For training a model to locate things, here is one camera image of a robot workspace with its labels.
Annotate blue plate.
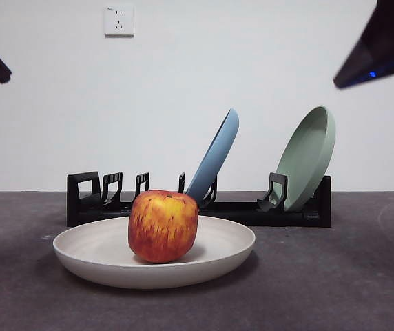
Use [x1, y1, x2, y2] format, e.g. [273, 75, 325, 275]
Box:
[185, 108, 240, 209]

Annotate white wall socket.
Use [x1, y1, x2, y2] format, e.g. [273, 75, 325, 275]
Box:
[104, 5, 135, 38]

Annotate red yellow apple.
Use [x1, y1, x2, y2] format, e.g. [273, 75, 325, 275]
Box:
[127, 189, 200, 265]

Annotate pale yellow cream plate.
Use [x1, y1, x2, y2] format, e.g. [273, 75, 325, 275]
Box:
[52, 215, 256, 290]

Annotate green plate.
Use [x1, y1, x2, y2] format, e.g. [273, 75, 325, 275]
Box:
[273, 105, 337, 212]

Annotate black plastic plate rack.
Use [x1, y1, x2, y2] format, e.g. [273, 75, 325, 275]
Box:
[66, 171, 332, 228]

